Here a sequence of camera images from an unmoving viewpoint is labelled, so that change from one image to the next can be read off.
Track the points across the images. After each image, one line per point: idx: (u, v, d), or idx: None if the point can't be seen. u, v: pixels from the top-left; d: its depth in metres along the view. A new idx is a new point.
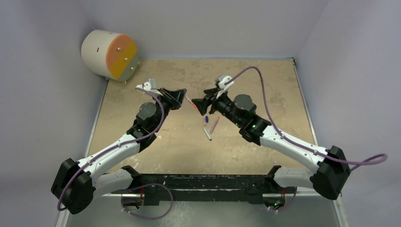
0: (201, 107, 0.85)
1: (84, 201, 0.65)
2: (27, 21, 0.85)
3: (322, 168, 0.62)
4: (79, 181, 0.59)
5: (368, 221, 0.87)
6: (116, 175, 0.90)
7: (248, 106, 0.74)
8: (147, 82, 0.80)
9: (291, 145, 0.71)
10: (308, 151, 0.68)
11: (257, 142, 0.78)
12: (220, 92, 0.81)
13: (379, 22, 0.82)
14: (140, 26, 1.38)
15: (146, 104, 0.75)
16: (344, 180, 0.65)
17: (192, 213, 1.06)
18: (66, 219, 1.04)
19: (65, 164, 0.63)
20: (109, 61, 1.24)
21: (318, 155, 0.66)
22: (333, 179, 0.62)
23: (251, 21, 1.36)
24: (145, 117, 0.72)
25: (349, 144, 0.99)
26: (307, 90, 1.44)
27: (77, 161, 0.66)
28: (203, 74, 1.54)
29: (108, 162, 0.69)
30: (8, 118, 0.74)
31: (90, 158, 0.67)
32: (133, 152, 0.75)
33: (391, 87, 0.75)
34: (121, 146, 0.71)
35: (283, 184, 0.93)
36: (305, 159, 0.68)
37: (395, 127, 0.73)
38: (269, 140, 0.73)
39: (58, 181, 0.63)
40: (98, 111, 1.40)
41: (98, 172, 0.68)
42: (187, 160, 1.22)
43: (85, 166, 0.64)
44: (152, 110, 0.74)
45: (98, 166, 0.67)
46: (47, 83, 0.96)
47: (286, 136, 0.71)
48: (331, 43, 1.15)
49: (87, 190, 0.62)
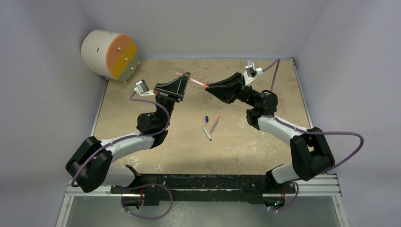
0: (224, 92, 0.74)
1: (97, 181, 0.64)
2: (28, 21, 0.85)
3: (295, 138, 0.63)
4: (100, 158, 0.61)
5: (368, 222, 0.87)
6: (125, 170, 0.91)
7: (272, 108, 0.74)
8: (135, 87, 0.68)
9: (279, 125, 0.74)
10: (289, 128, 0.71)
11: (256, 126, 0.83)
12: (248, 80, 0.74)
13: (379, 22, 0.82)
14: (141, 27, 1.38)
15: (142, 117, 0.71)
16: (322, 164, 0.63)
17: (192, 213, 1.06)
18: (66, 219, 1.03)
19: (88, 140, 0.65)
20: (109, 62, 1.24)
21: (298, 131, 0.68)
22: (306, 151, 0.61)
23: (251, 21, 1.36)
24: (146, 130, 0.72)
25: (349, 144, 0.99)
26: (307, 90, 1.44)
27: (100, 139, 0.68)
28: (203, 74, 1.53)
29: (125, 148, 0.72)
30: (9, 118, 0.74)
31: (111, 139, 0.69)
32: (147, 144, 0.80)
33: (391, 88, 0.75)
34: (138, 136, 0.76)
35: (278, 178, 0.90)
36: (286, 134, 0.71)
37: (395, 127, 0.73)
38: (263, 120, 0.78)
39: (76, 157, 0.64)
40: (98, 111, 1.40)
41: (115, 155, 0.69)
42: (187, 160, 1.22)
43: (107, 145, 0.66)
44: (147, 124, 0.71)
45: (117, 149, 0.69)
46: (47, 83, 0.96)
47: (278, 118, 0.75)
48: (332, 43, 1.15)
49: (104, 171, 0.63)
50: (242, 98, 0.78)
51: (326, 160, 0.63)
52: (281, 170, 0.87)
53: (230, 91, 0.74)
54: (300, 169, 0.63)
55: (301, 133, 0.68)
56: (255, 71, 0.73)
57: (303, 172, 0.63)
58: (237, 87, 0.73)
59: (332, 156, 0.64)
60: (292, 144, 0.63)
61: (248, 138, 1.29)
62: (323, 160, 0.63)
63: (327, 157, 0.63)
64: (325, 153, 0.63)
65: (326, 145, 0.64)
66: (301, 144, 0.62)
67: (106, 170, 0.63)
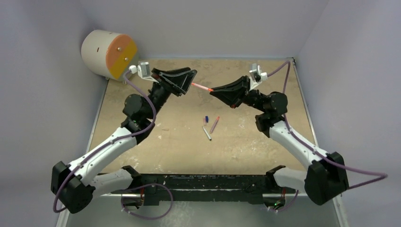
0: (230, 97, 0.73)
1: (84, 200, 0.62)
2: (28, 21, 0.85)
3: (315, 165, 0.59)
4: (71, 185, 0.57)
5: (367, 222, 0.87)
6: (117, 175, 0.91)
7: (282, 109, 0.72)
8: (139, 66, 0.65)
9: (294, 141, 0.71)
10: (307, 149, 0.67)
11: (266, 134, 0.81)
12: (252, 85, 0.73)
13: (380, 22, 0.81)
14: (141, 26, 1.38)
15: (131, 97, 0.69)
16: (337, 191, 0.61)
17: (192, 213, 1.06)
18: (66, 219, 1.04)
19: (56, 167, 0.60)
20: (109, 61, 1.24)
21: (317, 155, 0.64)
22: (324, 179, 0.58)
23: (251, 22, 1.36)
24: (130, 113, 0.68)
25: (349, 145, 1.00)
26: (307, 90, 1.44)
27: (68, 163, 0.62)
28: (203, 74, 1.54)
29: (103, 160, 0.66)
30: (9, 119, 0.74)
31: (81, 160, 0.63)
32: (131, 144, 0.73)
33: (391, 88, 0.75)
34: (114, 143, 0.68)
35: (281, 183, 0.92)
36: (302, 154, 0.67)
37: (395, 128, 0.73)
38: (276, 131, 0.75)
39: (53, 184, 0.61)
40: (98, 111, 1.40)
41: (91, 173, 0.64)
42: (187, 160, 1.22)
43: (75, 170, 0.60)
44: (135, 107, 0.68)
45: (90, 168, 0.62)
46: (47, 83, 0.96)
47: (293, 132, 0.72)
48: (332, 43, 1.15)
49: (83, 194, 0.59)
50: (248, 101, 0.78)
51: (341, 187, 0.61)
52: (285, 177, 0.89)
53: (234, 95, 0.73)
54: (312, 193, 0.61)
55: (320, 158, 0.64)
56: (259, 76, 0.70)
57: (315, 198, 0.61)
58: (241, 91, 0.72)
59: (347, 182, 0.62)
60: (311, 170, 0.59)
61: (248, 138, 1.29)
62: (337, 187, 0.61)
63: (342, 184, 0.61)
64: (341, 180, 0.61)
65: (344, 172, 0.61)
66: (321, 174, 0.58)
67: (85, 192, 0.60)
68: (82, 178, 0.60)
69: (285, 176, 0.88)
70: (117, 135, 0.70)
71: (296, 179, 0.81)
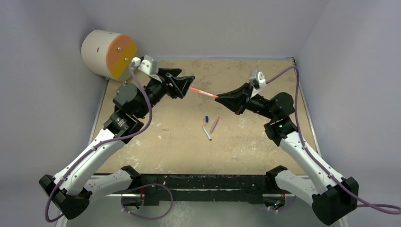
0: (233, 104, 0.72)
1: (80, 205, 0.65)
2: (28, 21, 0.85)
3: (329, 191, 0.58)
4: (56, 200, 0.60)
5: (367, 222, 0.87)
6: (115, 177, 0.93)
7: (289, 108, 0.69)
8: (147, 60, 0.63)
9: (309, 159, 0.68)
10: (322, 171, 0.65)
11: (275, 142, 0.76)
12: (253, 92, 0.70)
13: (380, 22, 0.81)
14: (140, 26, 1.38)
15: (126, 86, 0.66)
16: (344, 213, 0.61)
17: (192, 213, 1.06)
18: (66, 219, 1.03)
19: (43, 180, 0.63)
20: (109, 61, 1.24)
21: (332, 179, 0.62)
22: (335, 205, 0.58)
23: (251, 21, 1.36)
24: (122, 103, 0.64)
25: (349, 145, 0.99)
26: (307, 90, 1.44)
27: (53, 176, 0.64)
28: (203, 74, 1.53)
29: (89, 168, 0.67)
30: (9, 118, 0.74)
31: (65, 172, 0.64)
32: (119, 145, 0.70)
33: (391, 88, 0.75)
34: (96, 149, 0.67)
35: (282, 187, 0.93)
36: (317, 176, 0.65)
37: (394, 127, 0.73)
38: (289, 145, 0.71)
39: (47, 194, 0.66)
40: (98, 111, 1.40)
41: (81, 181, 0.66)
42: (187, 160, 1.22)
43: (60, 183, 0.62)
44: (128, 96, 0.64)
45: (74, 178, 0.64)
46: (47, 83, 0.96)
47: (308, 149, 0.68)
48: (332, 43, 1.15)
49: (72, 204, 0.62)
50: (252, 108, 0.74)
51: (351, 209, 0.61)
52: (288, 184, 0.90)
53: (237, 101, 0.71)
54: (323, 214, 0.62)
55: (335, 183, 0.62)
56: (257, 83, 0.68)
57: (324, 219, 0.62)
58: (242, 99, 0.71)
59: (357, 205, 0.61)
60: (325, 196, 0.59)
61: (248, 138, 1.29)
62: (347, 210, 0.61)
63: (352, 207, 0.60)
64: (352, 205, 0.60)
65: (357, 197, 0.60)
66: (334, 201, 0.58)
67: (74, 202, 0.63)
68: (68, 190, 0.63)
69: (288, 183, 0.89)
70: (100, 140, 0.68)
71: (300, 190, 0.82)
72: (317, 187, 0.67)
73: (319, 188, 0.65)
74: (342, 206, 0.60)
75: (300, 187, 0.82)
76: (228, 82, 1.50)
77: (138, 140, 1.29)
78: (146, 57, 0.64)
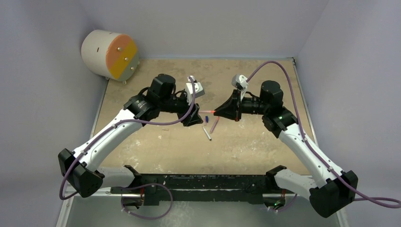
0: (229, 112, 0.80)
1: (94, 184, 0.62)
2: (28, 21, 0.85)
3: (329, 184, 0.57)
4: (77, 172, 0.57)
5: (367, 222, 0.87)
6: (120, 170, 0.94)
7: (275, 90, 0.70)
8: (200, 87, 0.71)
9: (308, 151, 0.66)
10: (322, 164, 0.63)
11: (275, 134, 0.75)
12: (242, 94, 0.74)
13: (380, 22, 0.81)
14: (140, 26, 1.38)
15: (165, 74, 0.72)
16: (341, 205, 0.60)
17: (192, 213, 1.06)
18: (66, 219, 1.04)
19: (61, 154, 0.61)
20: (109, 61, 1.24)
21: (332, 173, 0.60)
22: (333, 199, 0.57)
23: (251, 21, 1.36)
24: (162, 82, 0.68)
25: (349, 144, 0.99)
26: (307, 90, 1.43)
27: (73, 151, 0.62)
28: (203, 74, 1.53)
29: (108, 145, 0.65)
30: (9, 118, 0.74)
31: (84, 146, 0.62)
32: (137, 127, 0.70)
33: (391, 88, 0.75)
34: (117, 127, 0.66)
35: (281, 185, 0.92)
36: (317, 170, 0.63)
37: (393, 128, 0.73)
38: (289, 137, 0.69)
39: (62, 170, 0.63)
40: (98, 111, 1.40)
41: (98, 159, 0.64)
42: (187, 160, 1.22)
43: (80, 156, 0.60)
44: (168, 79, 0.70)
45: (94, 154, 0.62)
46: (47, 83, 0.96)
47: (308, 141, 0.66)
48: (332, 43, 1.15)
49: (91, 179, 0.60)
50: (247, 109, 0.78)
51: (347, 201, 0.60)
52: (286, 181, 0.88)
53: (232, 109, 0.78)
54: (320, 207, 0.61)
55: (335, 177, 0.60)
56: (240, 85, 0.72)
57: (323, 211, 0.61)
58: (232, 103, 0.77)
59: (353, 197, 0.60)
60: (324, 190, 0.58)
61: (248, 138, 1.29)
62: (343, 203, 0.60)
63: (349, 199, 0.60)
64: (350, 197, 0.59)
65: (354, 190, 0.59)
66: (333, 194, 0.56)
67: (93, 178, 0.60)
68: (87, 165, 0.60)
69: (287, 180, 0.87)
70: (120, 118, 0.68)
71: (298, 185, 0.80)
72: (315, 180, 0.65)
73: (318, 181, 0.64)
74: (340, 198, 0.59)
75: (298, 183, 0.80)
76: (228, 82, 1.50)
77: (138, 140, 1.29)
78: (198, 84, 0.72)
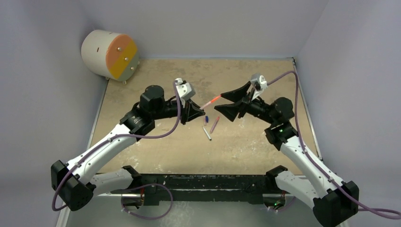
0: (231, 112, 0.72)
1: (83, 198, 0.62)
2: (27, 21, 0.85)
3: (330, 195, 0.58)
4: (69, 184, 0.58)
5: (367, 222, 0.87)
6: (117, 174, 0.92)
7: (289, 113, 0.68)
8: (188, 88, 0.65)
9: (309, 163, 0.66)
10: (323, 175, 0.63)
11: (276, 146, 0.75)
12: (254, 95, 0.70)
13: (380, 22, 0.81)
14: (140, 26, 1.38)
15: (153, 86, 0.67)
16: (346, 217, 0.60)
17: (192, 213, 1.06)
18: (66, 219, 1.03)
19: (55, 166, 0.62)
20: (109, 61, 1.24)
21: (332, 183, 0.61)
22: (336, 209, 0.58)
23: (251, 21, 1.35)
24: (149, 100, 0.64)
25: (349, 144, 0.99)
26: (307, 91, 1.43)
27: (66, 162, 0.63)
28: (203, 74, 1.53)
29: (101, 158, 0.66)
30: (9, 118, 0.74)
31: (79, 159, 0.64)
32: (131, 142, 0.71)
33: (392, 87, 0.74)
34: (112, 141, 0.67)
35: (281, 185, 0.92)
36: (318, 181, 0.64)
37: (394, 128, 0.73)
38: (290, 149, 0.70)
39: (54, 182, 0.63)
40: (98, 111, 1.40)
41: (91, 172, 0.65)
42: (187, 160, 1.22)
43: (73, 169, 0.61)
44: (157, 93, 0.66)
45: (87, 167, 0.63)
46: (47, 83, 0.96)
47: (308, 153, 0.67)
48: (332, 43, 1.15)
49: (83, 192, 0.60)
50: (253, 111, 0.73)
51: (351, 213, 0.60)
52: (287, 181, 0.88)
53: (237, 110, 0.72)
54: (324, 219, 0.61)
55: (335, 187, 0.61)
56: (259, 85, 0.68)
57: (326, 223, 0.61)
58: (243, 107, 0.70)
59: (357, 208, 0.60)
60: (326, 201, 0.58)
61: (248, 138, 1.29)
62: (347, 213, 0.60)
63: (353, 211, 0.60)
64: (353, 208, 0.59)
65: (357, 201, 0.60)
66: (334, 204, 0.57)
67: (83, 192, 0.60)
68: (80, 178, 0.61)
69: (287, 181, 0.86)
70: (116, 133, 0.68)
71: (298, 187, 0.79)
72: (317, 192, 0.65)
73: (319, 193, 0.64)
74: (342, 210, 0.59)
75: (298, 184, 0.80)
76: (228, 82, 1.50)
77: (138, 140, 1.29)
78: (187, 84, 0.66)
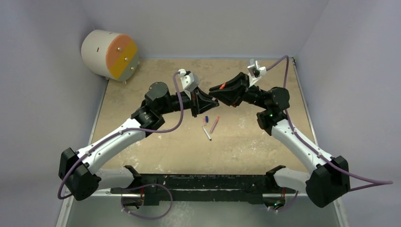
0: (229, 96, 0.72)
1: (89, 188, 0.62)
2: (28, 21, 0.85)
3: (319, 170, 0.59)
4: (78, 171, 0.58)
5: (367, 222, 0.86)
6: (119, 172, 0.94)
7: (284, 104, 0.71)
8: (191, 78, 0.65)
9: (298, 143, 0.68)
10: (312, 152, 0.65)
11: (267, 131, 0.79)
12: (252, 81, 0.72)
13: (380, 22, 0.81)
14: (140, 26, 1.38)
15: (157, 84, 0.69)
16: (339, 194, 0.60)
17: (192, 213, 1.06)
18: (66, 219, 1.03)
19: (65, 153, 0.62)
20: (109, 61, 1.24)
21: (321, 159, 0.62)
22: (326, 183, 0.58)
23: (251, 21, 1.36)
24: (153, 99, 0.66)
25: (348, 144, 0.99)
26: (307, 90, 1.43)
27: (77, 151, 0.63)
28: (203, 74, 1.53)
29: (111, 150, 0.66)
30: (9, 118, 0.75)
31: (89, 148, 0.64)
32: (141, 136, 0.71)
33: (391, 88, 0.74)
34: (123, 134, 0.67)
35: (281, 183, 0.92)
36: (308, 158, 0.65)
37: (394, 128, 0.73)
38: (280, 131, 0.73)
39: (61, 170, 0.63)
40: (99, 111, 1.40)
41: (99, 162, 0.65)
42: (187, 160, 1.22)
43: (83, 157, 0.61)
44: (161, 91, 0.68)
45: (97, 157, 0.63)
46: (47, 83, 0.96)
47: (297, 133, 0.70)
48: (332, 43, 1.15)
49: (89, 182, 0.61)
50: (249, 99, 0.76)
51: (343, 190, 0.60)
52: (286, 180, 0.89)
53: (234, 94, 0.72)
54: (316, 196, 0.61)
55: (325, 162, 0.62)
56: (257, 71, 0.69)
57: (318, 200, 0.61)
58: (241, 90, 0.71)
59: (349, 185, 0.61)
60: (315, 177, 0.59)
61: (248, 138, 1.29)
62: (340, 190, 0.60)
63: (344, 187, 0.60)
64: (344, 184, 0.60)
65: (347, 177, 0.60)
66: (324, 178, 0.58)
67: (90, 180, 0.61)
68: (89, 166, 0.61)
69: (287, 180, 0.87)
70: (126, 126, 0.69)
71: (298, 184, 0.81)
72: (308, 170, 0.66)
73: (311, 170, 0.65)
74: (334, 186, 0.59)
75: (298, 182, 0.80)
76: None
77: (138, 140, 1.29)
78: (190, 75, 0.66)
